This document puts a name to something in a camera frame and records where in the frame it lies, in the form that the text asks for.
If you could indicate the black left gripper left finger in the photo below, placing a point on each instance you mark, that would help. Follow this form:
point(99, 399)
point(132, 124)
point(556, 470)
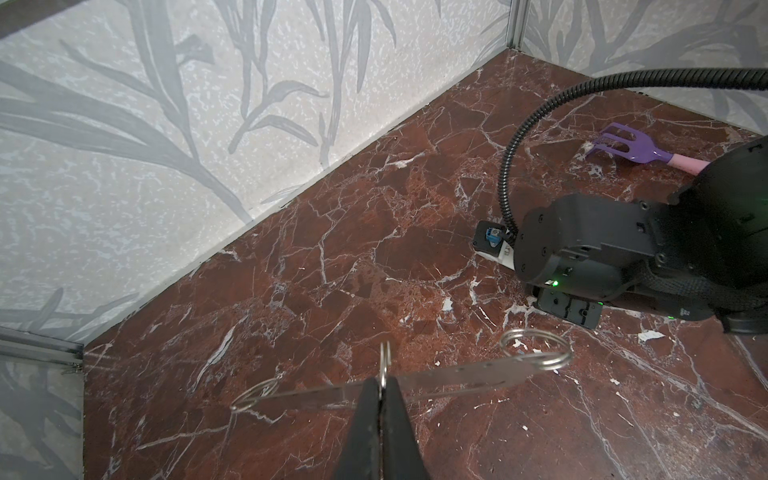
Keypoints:
point(360, 457)

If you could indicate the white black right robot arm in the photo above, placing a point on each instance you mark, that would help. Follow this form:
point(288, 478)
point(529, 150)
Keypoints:
point(700, 254)

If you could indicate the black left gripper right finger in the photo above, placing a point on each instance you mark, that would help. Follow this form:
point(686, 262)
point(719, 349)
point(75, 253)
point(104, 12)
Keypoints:
point(400, 455)

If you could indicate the purple pink toy rake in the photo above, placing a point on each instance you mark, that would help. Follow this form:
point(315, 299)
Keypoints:
point(636, 146)

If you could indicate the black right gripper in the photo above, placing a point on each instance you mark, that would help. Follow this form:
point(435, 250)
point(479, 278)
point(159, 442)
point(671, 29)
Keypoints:
point(580, 312)

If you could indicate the grey metal key plate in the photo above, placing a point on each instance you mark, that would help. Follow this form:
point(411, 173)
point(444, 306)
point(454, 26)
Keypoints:
point(440, 382)

